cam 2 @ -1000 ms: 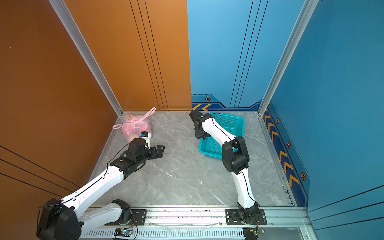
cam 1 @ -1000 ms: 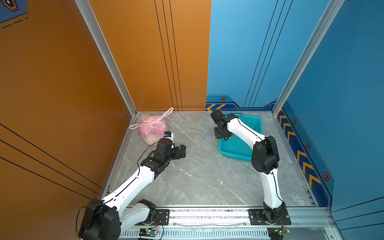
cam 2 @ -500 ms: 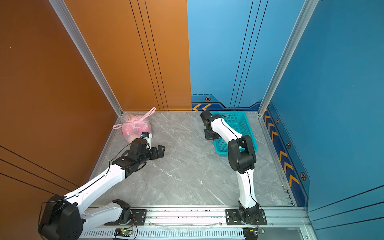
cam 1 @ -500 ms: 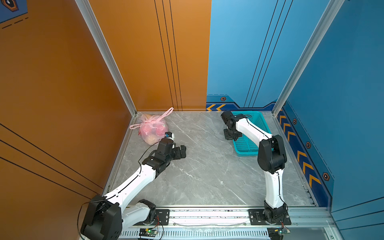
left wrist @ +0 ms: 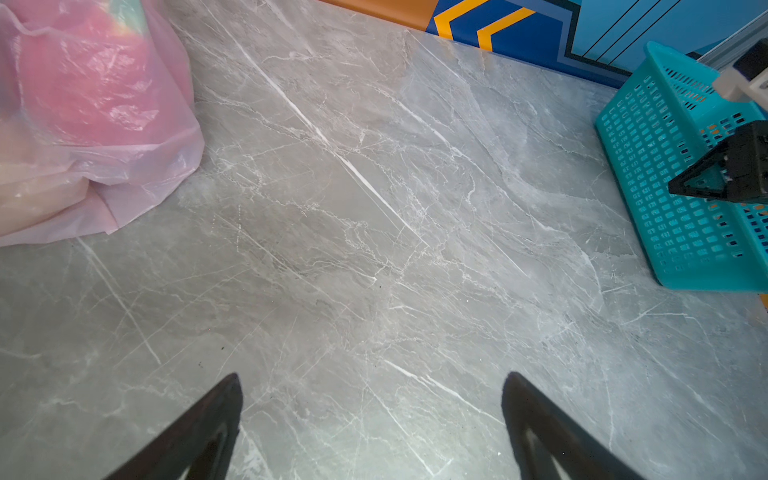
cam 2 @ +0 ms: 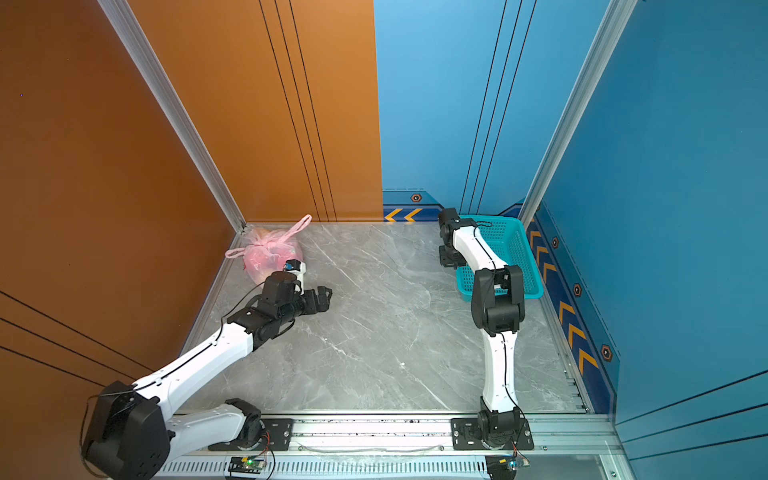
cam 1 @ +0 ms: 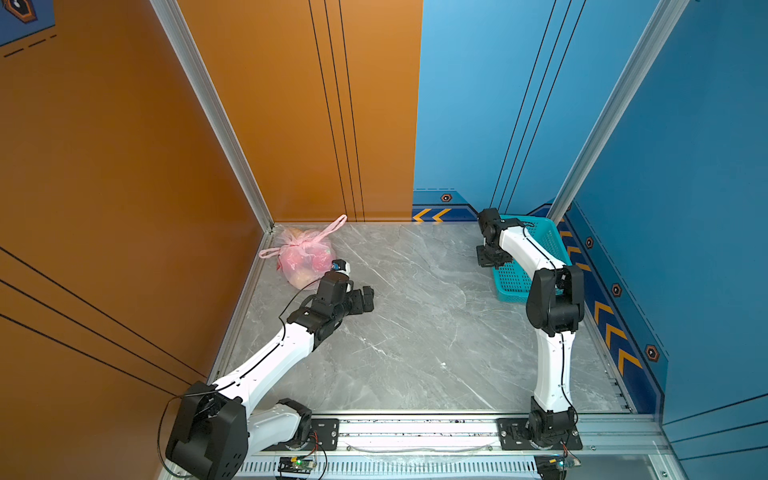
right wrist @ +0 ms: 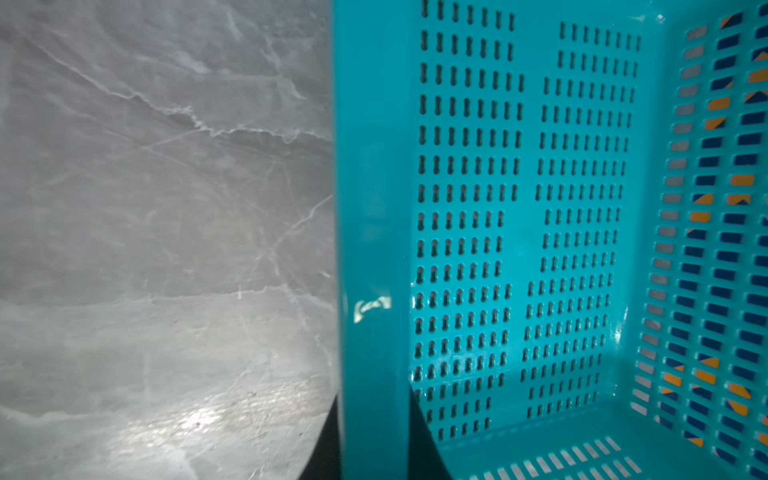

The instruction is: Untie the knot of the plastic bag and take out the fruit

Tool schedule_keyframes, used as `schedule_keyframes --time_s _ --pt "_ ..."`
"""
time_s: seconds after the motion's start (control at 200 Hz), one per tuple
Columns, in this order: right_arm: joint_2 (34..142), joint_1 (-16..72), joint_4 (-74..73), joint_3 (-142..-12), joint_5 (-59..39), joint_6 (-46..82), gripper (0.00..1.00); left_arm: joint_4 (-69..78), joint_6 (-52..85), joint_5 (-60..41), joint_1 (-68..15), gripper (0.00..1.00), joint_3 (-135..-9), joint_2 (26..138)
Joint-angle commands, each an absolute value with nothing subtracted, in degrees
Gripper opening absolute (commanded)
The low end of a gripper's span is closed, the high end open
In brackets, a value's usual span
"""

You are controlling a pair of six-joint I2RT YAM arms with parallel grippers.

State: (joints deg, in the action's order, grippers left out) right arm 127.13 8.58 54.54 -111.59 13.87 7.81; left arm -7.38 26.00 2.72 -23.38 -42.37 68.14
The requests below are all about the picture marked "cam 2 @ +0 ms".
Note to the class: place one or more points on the left aluminium corner post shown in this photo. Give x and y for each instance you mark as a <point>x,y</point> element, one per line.
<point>128,29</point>

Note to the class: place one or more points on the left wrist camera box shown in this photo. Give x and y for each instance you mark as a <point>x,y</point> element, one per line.
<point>294,265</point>

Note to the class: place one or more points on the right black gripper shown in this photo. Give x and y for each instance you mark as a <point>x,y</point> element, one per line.
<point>445,262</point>

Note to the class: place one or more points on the teal plastic mesh basket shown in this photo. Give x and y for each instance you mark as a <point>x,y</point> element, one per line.
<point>507,239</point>

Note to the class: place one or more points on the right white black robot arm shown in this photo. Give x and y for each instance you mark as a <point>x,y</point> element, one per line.
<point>498,310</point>

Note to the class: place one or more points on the aluminium corner post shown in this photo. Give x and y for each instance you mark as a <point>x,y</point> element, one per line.
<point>128,29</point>
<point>609,32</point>

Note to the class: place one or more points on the pink plastic bag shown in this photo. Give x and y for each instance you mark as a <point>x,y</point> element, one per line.
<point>267,251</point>

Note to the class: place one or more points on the aluminium front rail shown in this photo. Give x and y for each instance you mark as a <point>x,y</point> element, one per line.
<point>418,446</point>

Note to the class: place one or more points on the left green circuit board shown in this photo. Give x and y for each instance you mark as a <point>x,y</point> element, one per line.
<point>246,467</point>

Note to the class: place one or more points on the right aluminium corner post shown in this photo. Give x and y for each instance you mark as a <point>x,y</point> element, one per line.
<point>609,32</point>

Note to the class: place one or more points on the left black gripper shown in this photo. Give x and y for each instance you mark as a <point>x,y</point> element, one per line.
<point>313,306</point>

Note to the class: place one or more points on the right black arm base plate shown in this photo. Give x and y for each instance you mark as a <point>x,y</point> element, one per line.
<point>467,434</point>

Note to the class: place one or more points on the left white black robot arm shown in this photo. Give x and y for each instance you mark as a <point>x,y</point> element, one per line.
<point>129,431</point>

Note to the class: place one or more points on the right small circuit board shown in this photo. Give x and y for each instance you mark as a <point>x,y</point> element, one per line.
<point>505,467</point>

